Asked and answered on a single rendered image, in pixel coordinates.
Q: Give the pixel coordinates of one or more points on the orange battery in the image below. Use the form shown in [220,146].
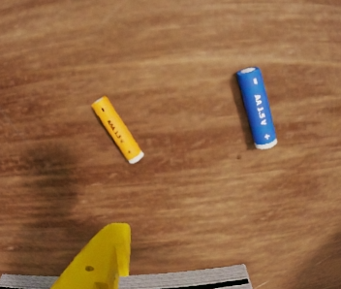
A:
[117,129]

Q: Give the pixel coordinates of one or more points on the blue battery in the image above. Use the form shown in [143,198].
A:
[256,104]

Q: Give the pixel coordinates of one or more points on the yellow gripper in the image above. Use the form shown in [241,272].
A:
[101,261]

